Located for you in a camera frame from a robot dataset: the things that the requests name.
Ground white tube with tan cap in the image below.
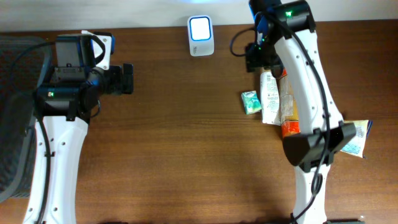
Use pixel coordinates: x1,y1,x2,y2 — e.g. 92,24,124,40
260,69,280,126

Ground small teal tissue pack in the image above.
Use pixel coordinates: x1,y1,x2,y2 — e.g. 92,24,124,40
241,91,262,114

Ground right black cable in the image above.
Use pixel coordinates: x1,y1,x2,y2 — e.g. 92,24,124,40
229,11,332,223

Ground yellow snack bag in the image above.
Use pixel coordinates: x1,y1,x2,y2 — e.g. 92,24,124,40
341,120,373,158

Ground grey plastic mesh basket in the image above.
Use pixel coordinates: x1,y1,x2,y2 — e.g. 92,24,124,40
1,35,52,202

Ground orange spaghetti packet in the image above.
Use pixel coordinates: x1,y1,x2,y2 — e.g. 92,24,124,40
277,69,300,138

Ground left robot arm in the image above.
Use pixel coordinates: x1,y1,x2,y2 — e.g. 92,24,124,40
23,30,134,223

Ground left black cable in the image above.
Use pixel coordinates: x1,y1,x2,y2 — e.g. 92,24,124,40
7,40,57,224

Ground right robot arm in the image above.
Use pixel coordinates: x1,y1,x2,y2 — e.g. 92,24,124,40
246,0,356,223

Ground black cable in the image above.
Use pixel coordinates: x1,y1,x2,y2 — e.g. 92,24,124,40
229,11,332,223
7,40,57,224

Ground white barcode scanner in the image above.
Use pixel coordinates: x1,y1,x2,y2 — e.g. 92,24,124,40
187,15,215,57

